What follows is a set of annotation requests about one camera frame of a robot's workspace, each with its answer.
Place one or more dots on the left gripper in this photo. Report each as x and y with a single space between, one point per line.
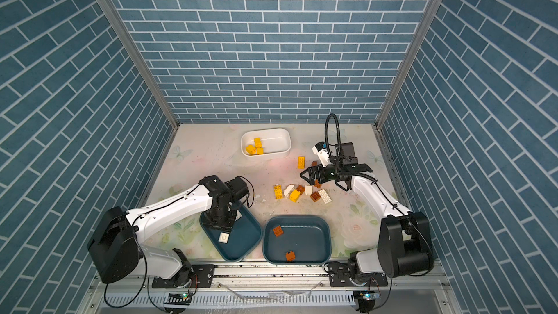
211 222

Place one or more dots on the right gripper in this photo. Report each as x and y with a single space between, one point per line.
311 179

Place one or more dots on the white long lego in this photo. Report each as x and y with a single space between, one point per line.
238 215
324 196

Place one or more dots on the small white lego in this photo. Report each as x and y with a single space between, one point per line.
223 238

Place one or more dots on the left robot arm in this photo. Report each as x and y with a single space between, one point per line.
117 245

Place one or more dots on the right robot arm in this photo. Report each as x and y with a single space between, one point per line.
404 246

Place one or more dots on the white lego centre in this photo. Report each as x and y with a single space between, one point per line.
308 190

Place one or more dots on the yellow long lego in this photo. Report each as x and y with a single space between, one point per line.
301 162

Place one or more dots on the white curved lego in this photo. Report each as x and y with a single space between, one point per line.
288 190

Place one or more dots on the yellow studded lego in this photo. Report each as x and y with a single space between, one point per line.
278 192

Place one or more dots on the left teal tray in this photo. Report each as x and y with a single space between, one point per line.
244 237

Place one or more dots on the teal tray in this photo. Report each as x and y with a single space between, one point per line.
244 237
308 236

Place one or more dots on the white rectangular bowl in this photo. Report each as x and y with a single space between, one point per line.
276 143

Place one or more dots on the right teal tray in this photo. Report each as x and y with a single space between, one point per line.
308 236

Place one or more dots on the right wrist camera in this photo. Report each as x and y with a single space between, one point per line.
321 151

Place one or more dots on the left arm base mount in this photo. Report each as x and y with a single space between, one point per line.
195 276

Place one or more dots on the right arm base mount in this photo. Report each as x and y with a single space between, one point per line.
348 274

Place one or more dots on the aluminium front rail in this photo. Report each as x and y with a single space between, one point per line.
259 287

